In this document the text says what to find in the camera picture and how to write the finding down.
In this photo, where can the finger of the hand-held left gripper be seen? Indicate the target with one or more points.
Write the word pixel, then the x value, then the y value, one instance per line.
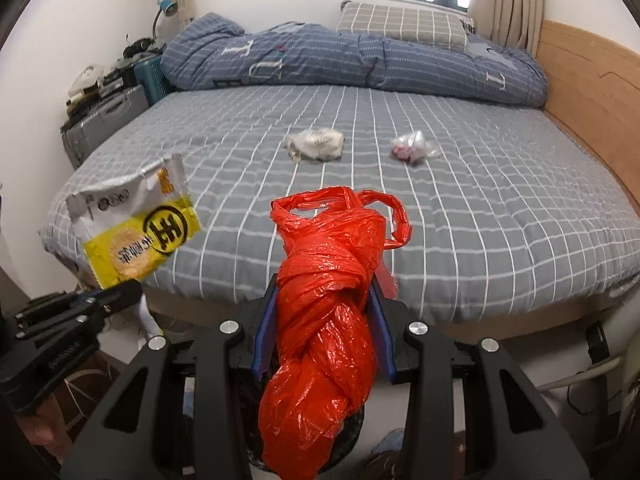
pixel 110 300

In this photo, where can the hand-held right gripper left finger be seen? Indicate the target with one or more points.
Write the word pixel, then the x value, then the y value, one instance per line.
pixel 262 332

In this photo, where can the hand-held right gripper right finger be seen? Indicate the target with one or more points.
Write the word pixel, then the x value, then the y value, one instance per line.
pixel 384 332

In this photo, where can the red plastic bag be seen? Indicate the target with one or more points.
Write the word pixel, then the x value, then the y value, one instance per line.
pixel 325 320

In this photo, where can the yellow white snack packet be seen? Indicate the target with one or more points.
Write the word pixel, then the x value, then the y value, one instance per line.
pixel 135 240

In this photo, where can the person's left hand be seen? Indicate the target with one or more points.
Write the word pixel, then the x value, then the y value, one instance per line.
pixel 42 427

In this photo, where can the blue slipper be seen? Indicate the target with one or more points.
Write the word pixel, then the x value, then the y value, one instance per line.
pixel 387 452

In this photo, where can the grey checked bed sheet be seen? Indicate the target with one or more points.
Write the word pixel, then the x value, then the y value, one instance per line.
pixel 500 210

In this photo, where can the grey suitcase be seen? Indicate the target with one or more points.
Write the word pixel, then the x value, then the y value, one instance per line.
pixel 105 115

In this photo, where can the clear bag with pink bits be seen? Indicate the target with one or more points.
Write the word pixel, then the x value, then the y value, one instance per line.
pixel 412 147

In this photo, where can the black power adapter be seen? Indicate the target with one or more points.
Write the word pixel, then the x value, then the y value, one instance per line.
pixel 598 344

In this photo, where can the teal suitcase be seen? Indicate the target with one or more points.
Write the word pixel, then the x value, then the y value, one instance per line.
pixel 152 77

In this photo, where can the blue checked duvet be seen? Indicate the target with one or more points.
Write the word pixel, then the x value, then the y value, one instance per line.
pixel 350 60

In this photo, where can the blue desk lamp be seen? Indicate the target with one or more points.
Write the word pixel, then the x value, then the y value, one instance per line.
pixel 167 7

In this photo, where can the grey checked pillow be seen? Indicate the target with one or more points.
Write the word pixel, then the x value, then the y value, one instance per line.
pixel 400 22

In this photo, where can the wooden headboard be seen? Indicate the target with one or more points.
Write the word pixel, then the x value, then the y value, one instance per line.
pixel 590 90

